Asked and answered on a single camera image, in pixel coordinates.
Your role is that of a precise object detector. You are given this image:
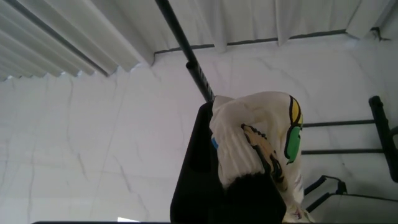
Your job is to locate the white curtain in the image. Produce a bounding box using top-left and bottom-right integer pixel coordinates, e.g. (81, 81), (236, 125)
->
(0, 0), (155, 82)
(90, 0), (398, 54)

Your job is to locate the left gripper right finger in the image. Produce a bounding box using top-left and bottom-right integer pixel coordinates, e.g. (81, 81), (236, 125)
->
(224, 173), (287, 223)

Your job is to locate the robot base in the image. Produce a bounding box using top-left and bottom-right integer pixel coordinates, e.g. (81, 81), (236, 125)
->
(305, 192), (398, 224)

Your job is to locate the cream printed garment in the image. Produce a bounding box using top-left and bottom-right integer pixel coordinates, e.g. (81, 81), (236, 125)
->
(209, 91), (315, 223)

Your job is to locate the black clothes rack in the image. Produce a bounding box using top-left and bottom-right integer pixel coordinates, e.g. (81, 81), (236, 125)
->
(154, 0), (398, 184)

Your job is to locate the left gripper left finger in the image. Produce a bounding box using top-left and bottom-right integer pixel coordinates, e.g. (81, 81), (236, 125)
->
(170, 101), (228, 223)

